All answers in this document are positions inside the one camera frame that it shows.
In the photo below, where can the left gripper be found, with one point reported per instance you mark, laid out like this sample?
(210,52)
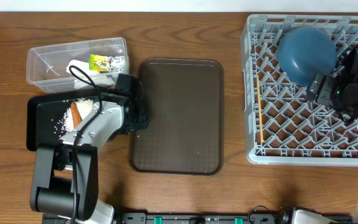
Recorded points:
(144,124)

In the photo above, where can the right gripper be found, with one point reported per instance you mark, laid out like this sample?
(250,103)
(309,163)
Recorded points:
(328,83)

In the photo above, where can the orange carrot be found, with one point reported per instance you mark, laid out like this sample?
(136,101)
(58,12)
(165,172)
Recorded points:
(75,115)

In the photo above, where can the white tissue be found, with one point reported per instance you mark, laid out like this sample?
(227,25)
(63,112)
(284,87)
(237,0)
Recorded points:
(97,77)

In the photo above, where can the yellow green snack wrapper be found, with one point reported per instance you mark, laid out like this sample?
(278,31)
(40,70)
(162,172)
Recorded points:
(102,63)

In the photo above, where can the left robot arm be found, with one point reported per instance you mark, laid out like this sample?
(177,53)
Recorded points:
(65,179)

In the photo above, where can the grey dishwasher rack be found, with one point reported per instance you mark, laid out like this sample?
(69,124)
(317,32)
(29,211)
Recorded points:
(296,131)

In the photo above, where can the brown serving tray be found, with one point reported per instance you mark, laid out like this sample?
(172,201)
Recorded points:
(185,112)

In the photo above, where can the clear plastic bin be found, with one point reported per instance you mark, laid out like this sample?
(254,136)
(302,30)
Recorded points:
(46,66)

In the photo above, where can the spilled white rice pile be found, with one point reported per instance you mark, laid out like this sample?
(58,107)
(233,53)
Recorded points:
(65,123)

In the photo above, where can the black plastic bin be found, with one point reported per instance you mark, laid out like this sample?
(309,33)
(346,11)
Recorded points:
(45,116)

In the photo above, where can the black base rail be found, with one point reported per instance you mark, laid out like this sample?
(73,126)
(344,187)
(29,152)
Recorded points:
(143,218)

